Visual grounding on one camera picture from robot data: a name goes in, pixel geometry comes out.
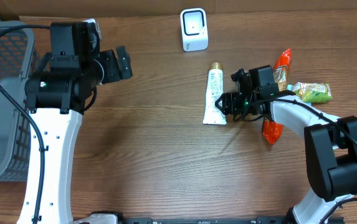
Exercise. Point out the white barcode scanner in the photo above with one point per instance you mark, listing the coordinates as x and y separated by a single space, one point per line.
194 29

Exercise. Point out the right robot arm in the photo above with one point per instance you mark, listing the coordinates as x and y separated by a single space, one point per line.
330 141

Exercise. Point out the white Pantene conditioner tube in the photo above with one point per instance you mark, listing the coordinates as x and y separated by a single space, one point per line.
214 89

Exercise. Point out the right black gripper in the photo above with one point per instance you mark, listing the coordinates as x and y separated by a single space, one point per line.
233 101

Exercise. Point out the red spaghetti packet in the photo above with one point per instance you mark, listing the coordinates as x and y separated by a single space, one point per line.
272 130

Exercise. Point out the green yellow snack packet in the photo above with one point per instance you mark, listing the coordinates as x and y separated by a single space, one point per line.
313 92

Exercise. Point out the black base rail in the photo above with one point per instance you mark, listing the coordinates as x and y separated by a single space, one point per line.
117 217

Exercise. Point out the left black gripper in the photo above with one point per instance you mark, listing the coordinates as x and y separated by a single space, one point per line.
114 73

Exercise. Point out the grey plastic shopping basket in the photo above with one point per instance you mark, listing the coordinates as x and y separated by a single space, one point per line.
18 59

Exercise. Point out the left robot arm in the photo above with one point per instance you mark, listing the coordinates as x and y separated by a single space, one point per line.
58 93

